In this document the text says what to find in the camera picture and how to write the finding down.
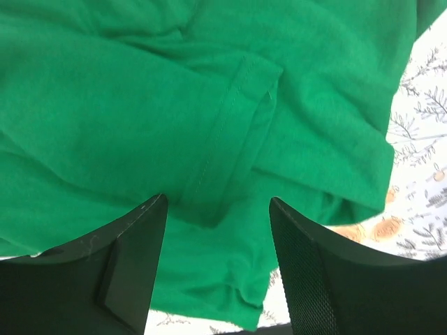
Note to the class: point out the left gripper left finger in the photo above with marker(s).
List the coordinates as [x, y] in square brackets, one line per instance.
[100, 283]

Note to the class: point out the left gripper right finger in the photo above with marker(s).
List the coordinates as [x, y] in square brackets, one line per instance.
[336, 286]

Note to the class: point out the green t shirt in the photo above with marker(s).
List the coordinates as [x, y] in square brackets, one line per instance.
[220, 106]

